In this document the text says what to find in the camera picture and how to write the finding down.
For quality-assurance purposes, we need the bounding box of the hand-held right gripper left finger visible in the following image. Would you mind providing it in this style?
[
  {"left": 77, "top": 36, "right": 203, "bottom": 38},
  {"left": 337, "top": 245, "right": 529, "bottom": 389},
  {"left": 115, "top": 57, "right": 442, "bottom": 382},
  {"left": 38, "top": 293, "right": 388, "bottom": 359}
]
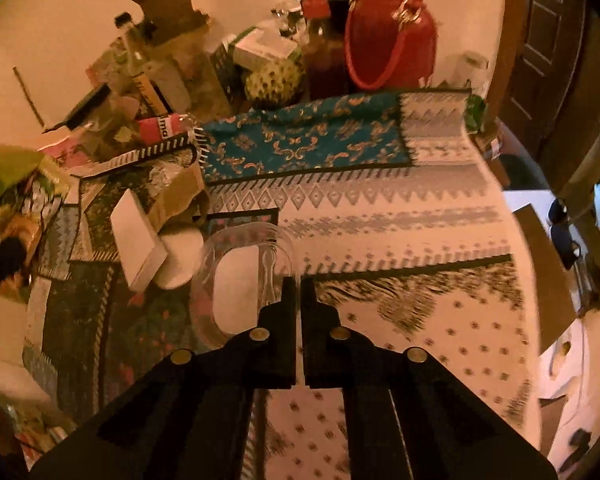
[{"left": 29, "top": 277, "right": 299, "bottom": 480}]

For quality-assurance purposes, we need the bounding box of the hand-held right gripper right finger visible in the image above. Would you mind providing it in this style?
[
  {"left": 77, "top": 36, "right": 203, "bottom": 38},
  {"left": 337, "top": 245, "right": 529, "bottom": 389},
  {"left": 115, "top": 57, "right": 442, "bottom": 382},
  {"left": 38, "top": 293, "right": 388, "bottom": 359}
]
[{"left": 300, "top": 277, "right": 557, "bottom": 480}]

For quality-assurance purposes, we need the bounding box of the clear plastic container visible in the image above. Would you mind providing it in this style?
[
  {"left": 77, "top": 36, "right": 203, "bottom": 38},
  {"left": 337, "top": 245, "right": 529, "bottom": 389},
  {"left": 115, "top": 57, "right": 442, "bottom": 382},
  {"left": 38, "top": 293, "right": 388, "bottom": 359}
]
[{"left": 189, "top": 221, "right": 300, "bottom": 352}]

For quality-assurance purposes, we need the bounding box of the white paper cup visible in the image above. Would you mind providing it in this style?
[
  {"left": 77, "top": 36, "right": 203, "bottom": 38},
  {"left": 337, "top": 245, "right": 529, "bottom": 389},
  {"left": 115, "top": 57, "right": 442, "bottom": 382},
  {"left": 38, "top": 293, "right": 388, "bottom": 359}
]
[{"left": 153, "top": 223, "right": 206, "bottom": 291}]

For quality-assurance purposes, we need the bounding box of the patchwork tablecloth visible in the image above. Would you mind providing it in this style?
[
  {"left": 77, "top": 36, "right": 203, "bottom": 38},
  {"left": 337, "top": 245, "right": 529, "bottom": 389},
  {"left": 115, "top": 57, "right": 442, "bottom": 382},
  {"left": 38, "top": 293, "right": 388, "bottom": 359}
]
[{"left": 0, "top": 87, "right": 539, "bottom": 480}]

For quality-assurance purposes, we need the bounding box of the white flat box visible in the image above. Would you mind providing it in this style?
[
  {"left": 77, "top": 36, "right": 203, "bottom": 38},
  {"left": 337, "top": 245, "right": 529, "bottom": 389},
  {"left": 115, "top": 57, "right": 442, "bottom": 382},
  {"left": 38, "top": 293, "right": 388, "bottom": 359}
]
[{"left": 109, "top": 188, "right": 170, "bottom": 293}]

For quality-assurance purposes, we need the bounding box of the teal patterned cloth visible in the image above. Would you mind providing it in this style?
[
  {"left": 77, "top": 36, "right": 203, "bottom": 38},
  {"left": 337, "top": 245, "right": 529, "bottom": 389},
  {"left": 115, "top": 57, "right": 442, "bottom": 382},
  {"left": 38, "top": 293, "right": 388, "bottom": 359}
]
[{"left": 197, "top": 90, "right": 412, "bottom": 185}]

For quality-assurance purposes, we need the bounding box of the brown cardboard sheet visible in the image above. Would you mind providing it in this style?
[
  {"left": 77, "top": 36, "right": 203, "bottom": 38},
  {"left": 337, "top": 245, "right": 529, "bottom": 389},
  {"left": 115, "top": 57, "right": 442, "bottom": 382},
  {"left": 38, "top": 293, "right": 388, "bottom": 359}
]
[{"left": 511, "top": 203, "right": 579, "bottom": 357}]

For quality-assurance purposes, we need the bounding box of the red tube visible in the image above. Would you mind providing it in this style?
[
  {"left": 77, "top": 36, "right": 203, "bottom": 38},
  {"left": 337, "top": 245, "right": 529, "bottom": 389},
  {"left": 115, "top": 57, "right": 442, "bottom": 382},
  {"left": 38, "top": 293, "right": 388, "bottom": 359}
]
[{"left": 138, "top": 113, "right": 191, "bottom": 144}]

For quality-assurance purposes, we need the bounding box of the white side table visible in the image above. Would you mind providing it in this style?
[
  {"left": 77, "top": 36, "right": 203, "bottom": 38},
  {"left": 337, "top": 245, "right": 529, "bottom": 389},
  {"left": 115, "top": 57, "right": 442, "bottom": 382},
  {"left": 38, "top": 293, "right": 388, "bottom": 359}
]
[{"left": 501, "top": 187, "right": 588, "bottom": 461}]

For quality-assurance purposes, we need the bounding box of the green spiky ball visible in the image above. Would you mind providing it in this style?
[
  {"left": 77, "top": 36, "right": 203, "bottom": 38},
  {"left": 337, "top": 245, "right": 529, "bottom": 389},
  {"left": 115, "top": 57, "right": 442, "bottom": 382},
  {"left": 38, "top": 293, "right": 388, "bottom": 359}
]
[{"left": 243, "top": 53, "right": 305, "bottom": 111}]

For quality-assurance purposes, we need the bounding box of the green leafy bag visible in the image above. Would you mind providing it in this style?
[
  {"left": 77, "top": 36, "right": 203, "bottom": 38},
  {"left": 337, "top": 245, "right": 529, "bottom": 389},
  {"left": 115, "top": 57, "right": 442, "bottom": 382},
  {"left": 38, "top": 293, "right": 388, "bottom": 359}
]
[{"left": 462, "top": 93, "right": 489, "bottom": 134}]

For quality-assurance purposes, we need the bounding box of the red capped sauce bottle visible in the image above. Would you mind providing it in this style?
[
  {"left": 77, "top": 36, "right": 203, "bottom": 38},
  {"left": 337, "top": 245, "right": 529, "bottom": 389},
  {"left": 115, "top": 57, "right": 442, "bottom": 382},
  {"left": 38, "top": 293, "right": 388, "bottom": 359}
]
[{"left": 301, "top": 0, "right": 352, "bottom": 102}]

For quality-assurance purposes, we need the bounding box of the white green carton box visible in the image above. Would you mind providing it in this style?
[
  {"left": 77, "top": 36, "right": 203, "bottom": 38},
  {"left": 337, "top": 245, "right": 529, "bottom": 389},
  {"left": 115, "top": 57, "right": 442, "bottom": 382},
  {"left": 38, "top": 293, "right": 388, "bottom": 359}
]
[{"left": 232, "top": 26, "right": 301, "bottom": 70}]

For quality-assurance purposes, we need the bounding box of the colourful snack bag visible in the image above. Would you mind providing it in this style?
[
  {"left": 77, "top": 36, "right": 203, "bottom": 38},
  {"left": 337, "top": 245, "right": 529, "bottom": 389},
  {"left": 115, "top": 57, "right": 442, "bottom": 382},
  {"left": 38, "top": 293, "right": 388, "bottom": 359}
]
[{"left": 0, "top": 143, "right": 76, "bottom": 307}]

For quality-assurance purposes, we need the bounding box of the black capped glass bottle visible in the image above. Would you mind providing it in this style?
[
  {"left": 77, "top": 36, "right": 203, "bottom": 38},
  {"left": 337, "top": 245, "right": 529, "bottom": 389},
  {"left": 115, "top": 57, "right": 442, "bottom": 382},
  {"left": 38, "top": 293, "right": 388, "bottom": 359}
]
[{"left": 113, "top": 11, "right": 191, "bottom": 117}]

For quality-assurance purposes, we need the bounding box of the clear glass jar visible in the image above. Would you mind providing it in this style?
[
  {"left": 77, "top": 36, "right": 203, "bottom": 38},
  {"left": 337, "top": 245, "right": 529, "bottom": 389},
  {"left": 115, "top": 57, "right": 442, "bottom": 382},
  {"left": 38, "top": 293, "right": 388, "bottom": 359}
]
[{"left": 449, "top": 51, "right": 490, "bottom": 89}]

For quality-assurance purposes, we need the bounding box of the red thermos jug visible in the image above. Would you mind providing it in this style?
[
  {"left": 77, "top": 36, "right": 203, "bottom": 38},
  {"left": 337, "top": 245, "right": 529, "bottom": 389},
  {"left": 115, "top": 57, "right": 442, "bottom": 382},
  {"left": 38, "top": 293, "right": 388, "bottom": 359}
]
[{"left": 343, "top": 0, "right": 439, "bottom": 92}]

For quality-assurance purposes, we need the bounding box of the clear glass cup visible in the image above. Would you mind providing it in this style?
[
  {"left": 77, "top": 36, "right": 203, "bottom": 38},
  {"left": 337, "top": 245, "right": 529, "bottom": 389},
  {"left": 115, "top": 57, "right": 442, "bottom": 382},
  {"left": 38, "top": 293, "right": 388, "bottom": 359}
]
[{"left": 271, "top": 0, "right": 306, "bottom": 29}]

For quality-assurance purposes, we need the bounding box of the thin wooden stick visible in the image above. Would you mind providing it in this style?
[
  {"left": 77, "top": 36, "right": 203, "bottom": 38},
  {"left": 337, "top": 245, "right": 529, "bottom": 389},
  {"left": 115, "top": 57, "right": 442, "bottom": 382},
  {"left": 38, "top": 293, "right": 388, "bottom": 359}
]
[{"left": 12, "top": 66, "right": 47, "bottom": 129}]

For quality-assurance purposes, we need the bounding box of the brown ceramic vase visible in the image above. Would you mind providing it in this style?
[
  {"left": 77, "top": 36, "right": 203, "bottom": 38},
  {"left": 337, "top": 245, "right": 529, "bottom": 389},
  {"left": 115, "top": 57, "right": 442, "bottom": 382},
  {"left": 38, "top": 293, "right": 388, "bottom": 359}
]
[{"left": 128, "top": 0, "right": 236, "bottom": 116}]

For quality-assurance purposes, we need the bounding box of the brown panelled door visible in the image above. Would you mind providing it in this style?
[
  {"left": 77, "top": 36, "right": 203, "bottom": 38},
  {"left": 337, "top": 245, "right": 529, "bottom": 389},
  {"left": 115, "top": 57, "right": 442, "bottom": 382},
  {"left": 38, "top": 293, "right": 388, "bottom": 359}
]
[{"left": 509, "top": 0, "right": 600, "bottom": 128}]

